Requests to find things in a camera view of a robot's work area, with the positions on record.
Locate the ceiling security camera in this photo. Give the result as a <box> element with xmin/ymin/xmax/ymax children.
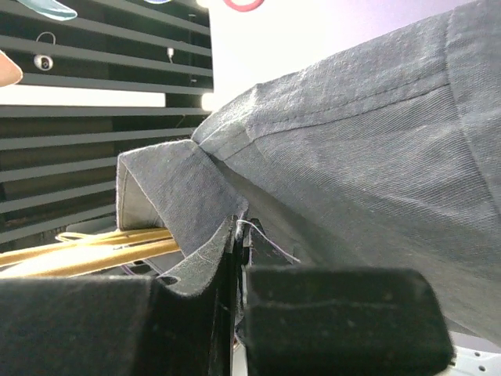
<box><xmin>33</xmin><ymin>31</ymin><xmax>56</xmax><ymax>72</ymax></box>

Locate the grey shirt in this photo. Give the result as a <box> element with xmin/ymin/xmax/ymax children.
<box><xmin>117</xmin><ymin>1</ymin><xmax>500</xmax><ymax>343</ymax></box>

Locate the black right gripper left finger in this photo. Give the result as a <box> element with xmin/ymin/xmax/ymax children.
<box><xmin>1</xmin><ymin>218</ymin><xmax>237</xmax><ymax>375</ymax></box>

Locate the teal hanger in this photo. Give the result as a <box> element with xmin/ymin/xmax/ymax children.
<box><xmin>18</xmin><ymin>0</ymin><xmax>78</xmax><ymax>21</ymax></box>

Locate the black slatted ceiling panel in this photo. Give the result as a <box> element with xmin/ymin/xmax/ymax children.
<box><xmin>1</xmin><ymin>1</ymin><xmax>213</xmax><ymax>251</ymax></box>

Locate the yellow hanger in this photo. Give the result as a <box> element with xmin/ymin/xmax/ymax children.
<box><xmin>1</xmin><ymin>228</ymin><xmax>181</xmax><ymax>279</ymax></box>

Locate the pink wire hanger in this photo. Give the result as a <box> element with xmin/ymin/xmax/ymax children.
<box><xmin>224</xmin><ymin>0</ymin><xmax>264</xmax><ymax>13</ymax></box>

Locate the natural wooden hanger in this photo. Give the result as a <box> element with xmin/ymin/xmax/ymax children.
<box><xmin>0</xmin><ymin>51</ymin><xmax>23</xmax><ymax>87</ymax></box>

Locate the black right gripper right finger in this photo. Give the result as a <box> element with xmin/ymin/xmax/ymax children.
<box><xmin>236</xmin><ymin>218</ymin><xmax>457</xmax><ymax>376</ymax></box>

